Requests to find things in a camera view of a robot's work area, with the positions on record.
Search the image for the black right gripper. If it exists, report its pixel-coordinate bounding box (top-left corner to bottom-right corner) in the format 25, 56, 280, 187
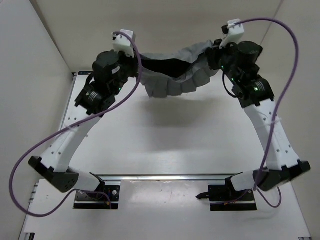
207, 38, 241, 85

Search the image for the grey pleated skirt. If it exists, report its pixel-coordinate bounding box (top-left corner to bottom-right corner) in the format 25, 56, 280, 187
140, 40, 218, 99

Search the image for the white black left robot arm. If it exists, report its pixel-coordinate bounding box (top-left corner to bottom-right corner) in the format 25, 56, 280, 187
28, 50, 138, 199

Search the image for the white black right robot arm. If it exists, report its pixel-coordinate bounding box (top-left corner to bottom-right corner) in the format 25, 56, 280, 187
205, 39, 311, 200

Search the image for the left blue table label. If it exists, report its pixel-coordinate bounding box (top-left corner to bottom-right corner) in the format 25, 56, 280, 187
77, 71, 92, 76

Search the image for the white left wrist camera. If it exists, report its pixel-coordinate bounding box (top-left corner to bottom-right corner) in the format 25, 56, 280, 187
112, 29, 136, 58

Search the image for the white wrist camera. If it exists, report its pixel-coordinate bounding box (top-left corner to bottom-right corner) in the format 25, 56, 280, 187
112, 29, 136, 58
219, 19, 245, 49

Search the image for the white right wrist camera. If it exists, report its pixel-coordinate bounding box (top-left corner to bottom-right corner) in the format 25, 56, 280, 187
219, 19, 245, 49

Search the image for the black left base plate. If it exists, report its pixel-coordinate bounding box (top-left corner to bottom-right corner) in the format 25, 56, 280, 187
73, 181, 121, 210

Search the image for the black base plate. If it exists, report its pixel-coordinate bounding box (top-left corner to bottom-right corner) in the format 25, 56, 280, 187
196, 177, 258, 212
73, 181, 121, 210

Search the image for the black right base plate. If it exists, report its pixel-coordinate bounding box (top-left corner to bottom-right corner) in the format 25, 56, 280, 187
196, 177, 258, 212

